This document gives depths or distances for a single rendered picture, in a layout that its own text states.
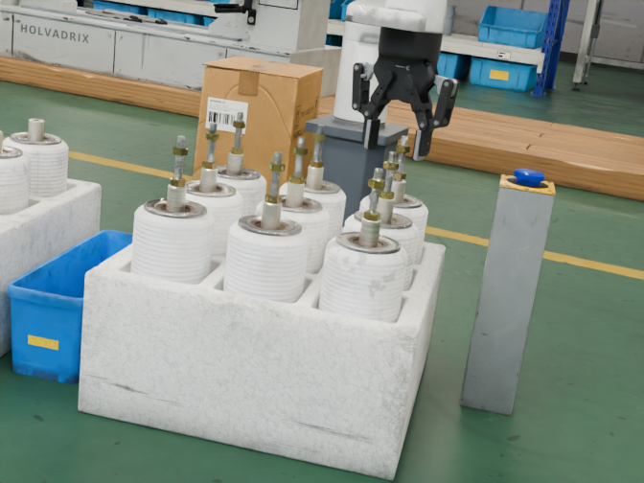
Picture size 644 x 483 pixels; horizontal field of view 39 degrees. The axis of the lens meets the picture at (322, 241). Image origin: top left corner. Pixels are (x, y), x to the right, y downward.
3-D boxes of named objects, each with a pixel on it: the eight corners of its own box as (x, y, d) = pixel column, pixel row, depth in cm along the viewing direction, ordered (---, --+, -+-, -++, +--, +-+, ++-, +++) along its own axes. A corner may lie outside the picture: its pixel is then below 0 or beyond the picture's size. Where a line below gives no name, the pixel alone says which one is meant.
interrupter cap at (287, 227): (312, 237, 107) (313, 232, 107) (254, 240, 103) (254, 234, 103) (284, 218, 113) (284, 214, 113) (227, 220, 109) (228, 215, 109)
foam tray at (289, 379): (188, 309, 148) (197, 200, 143) (427, 356, 141) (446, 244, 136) (76, 412, 111) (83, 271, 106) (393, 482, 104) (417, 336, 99)
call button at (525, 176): (512, 181, 122) (514, 166, 121) (541, 186, 121) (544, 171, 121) (511, 187, 118) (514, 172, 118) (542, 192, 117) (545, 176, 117)
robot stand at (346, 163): (313, 267, 176) (333, 113, 168) (385, 285, 172) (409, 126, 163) (285, 288, 163) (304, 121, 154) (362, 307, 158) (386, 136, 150)
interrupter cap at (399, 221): (424, 227, 117) (425, 222, 117) (385, 234, 112) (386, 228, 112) (379, 212, 122) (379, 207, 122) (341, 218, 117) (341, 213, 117)
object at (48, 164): (18, 241, 148) (22, 130, 143) (74, 251, 147) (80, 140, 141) (-13, 257, 139) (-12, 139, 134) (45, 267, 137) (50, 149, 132)
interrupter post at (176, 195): (188, 212, 111) (191, 185, 110) (179, 216, 109) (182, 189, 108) (171, 208, 111) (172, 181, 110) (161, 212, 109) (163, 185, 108)
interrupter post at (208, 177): (218, 195, 121) (220, 170, 120) (201, 195, 120) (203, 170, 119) (213, 190, 123) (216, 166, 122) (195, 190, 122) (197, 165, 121)
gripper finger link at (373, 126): (380, 119, 116) (377, 148, 117) (376, 118, 116) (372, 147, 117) (372, 120, 114) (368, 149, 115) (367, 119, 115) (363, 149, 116)
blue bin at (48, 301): (100, 299, 147) (103, 228, 143) (165, 312, 145) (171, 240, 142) (0, 372, 118) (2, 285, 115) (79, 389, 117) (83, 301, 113)
